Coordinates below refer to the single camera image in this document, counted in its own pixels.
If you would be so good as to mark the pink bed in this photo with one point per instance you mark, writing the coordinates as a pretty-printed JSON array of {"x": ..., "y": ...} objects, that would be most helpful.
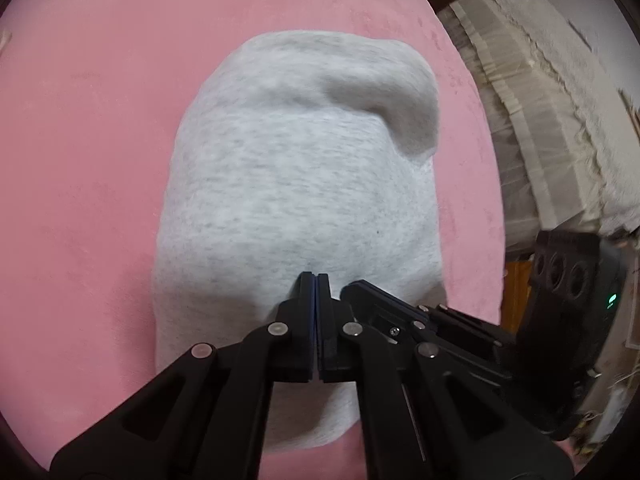
[{"x": 75, "y": 210}]

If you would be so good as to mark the wooden drawer cabinet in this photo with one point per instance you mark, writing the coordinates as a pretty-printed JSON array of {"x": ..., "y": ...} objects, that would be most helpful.
[{"x": 515, "y": 300}]

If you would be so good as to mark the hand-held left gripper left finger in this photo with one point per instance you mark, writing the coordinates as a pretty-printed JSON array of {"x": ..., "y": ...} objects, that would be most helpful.
[{"x": 307, "y": 330}]

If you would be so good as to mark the light grey zip hoodie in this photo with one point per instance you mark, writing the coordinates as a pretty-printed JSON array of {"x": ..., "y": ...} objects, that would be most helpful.
[{"x": 300, "y": 185}]

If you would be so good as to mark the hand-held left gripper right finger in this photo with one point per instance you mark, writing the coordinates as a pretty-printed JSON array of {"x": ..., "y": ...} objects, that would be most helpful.
[{"x": 324, "y": 330}]

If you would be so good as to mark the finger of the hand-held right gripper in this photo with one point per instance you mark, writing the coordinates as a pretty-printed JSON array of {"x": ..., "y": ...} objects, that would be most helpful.
[{"x": 380, "y": 310}]

